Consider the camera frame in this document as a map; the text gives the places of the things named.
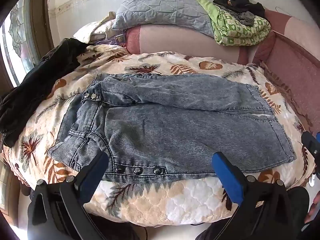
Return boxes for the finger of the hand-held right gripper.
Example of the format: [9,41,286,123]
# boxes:
[301,131,320,157]

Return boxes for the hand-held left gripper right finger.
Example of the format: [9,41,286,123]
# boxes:
[212,151,310,240]

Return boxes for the small grey cloth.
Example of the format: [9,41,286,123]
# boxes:
[234,11,255,26]

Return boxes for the person's right hand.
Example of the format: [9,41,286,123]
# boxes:
[305,199,320,223]

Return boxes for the grey-blue denim pants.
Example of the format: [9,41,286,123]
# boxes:
[47,73,297,183]

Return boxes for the patterned glass window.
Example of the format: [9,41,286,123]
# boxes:
[0,0,43,88]

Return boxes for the leaf-print cream blanket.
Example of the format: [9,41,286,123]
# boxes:
[2,51,316,227]

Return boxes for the grey quilted pillow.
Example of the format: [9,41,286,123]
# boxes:
[112,0,215,38]

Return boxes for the green patterned blanket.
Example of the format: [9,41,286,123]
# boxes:
[196,0,272,47]

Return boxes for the cream pillow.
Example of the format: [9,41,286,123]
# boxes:
[73,11,118,44]

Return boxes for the person's dark clothing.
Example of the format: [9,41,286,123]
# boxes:
[287,187,310,222]

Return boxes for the black garment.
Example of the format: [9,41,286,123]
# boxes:
[213,0,265,18]

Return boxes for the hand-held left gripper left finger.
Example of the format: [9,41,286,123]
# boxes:
[27,151,109,240]

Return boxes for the black jacket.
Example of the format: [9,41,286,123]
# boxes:
[0,38,90,148]

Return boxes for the purple packet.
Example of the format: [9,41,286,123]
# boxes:
[96,34,127,47]

